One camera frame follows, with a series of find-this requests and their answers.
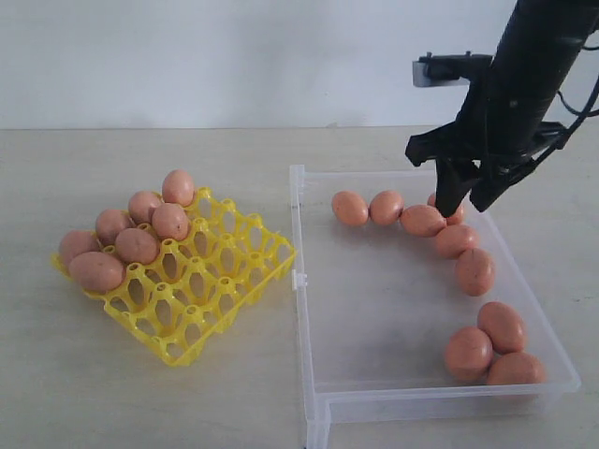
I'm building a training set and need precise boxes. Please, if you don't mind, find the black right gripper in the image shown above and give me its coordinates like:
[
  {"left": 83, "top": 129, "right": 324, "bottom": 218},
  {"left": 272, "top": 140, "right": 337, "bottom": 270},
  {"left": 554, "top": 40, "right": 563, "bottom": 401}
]
[{"left": 405, "top": 102, "right": 567, "bottom": 218}]

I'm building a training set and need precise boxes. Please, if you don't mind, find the brown speckled egg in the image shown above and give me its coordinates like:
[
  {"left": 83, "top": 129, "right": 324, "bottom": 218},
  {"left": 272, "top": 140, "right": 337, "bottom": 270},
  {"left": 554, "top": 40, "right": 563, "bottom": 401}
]
[
  {"left": 114, "top": 228, "right": 159, "bottom": 265},
  {"left": 455, "top": 248, "right": 495, "bottom": 297},
  {"left": 444, "top": 326, "right": 493, "bottom": 382},
  {"left": 152, "top": 203, "right": 190, "bottom": 241}
]

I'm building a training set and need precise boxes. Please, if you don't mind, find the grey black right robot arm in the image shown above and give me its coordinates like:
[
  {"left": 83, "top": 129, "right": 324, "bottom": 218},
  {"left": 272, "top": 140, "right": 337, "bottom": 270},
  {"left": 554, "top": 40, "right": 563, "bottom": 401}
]
[{"left": 405, "top": 1, "right": 598, "bottom": 217}]

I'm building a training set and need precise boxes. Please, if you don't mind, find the clear plastic box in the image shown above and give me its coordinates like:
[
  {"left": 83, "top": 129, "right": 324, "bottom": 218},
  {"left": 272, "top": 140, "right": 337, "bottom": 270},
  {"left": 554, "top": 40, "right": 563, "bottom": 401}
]
[{"left": 289, "top": 165, "right": 580, "bottom": 448}]

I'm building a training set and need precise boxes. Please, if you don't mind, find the brown speckled egg front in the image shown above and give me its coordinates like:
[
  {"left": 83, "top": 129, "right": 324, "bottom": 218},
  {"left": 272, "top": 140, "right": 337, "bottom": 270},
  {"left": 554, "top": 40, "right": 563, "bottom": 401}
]
[{"left": 444, "top": 326, "right": 493, "bottom": 382}]

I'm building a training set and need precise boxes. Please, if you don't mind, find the yellow plastic egg tray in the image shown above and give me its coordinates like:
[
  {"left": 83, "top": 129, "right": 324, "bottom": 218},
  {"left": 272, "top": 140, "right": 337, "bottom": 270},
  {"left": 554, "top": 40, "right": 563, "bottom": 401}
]
[{"left": 50, "top": 186, "right": 298, "bottom": 369}]

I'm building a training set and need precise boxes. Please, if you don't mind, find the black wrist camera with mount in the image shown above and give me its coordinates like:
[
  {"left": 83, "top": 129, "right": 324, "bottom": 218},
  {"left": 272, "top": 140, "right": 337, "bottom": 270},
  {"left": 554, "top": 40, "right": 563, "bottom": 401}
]
[{"left": 412, "top": 51, "right": 493, "bottom": 88}]

